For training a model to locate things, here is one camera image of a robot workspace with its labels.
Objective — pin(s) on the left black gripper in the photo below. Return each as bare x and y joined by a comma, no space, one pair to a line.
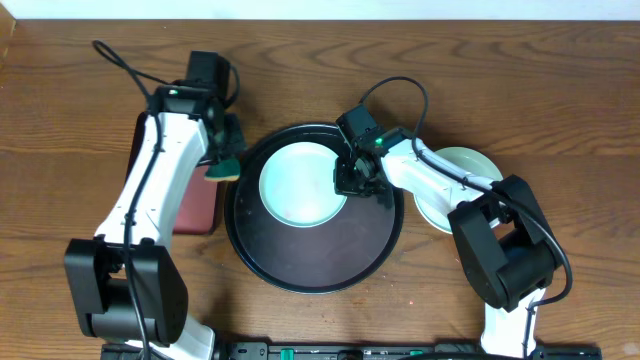
230,141

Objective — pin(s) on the light blue plate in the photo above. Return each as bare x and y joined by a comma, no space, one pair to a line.
296,185
469,160

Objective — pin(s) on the round black tray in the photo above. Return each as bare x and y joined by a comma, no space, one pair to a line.
323,259

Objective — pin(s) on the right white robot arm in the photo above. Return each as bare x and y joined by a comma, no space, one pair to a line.
506,248

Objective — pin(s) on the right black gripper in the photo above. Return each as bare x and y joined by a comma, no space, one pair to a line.
342,184

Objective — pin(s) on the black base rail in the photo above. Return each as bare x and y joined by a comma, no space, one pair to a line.
264,351

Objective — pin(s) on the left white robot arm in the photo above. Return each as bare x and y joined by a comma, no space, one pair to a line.
123,282

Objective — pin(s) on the rectangular black tray red liner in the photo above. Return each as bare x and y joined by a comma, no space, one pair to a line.
197,212

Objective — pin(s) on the green and yellow sponge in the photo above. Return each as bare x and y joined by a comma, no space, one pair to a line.
224,170

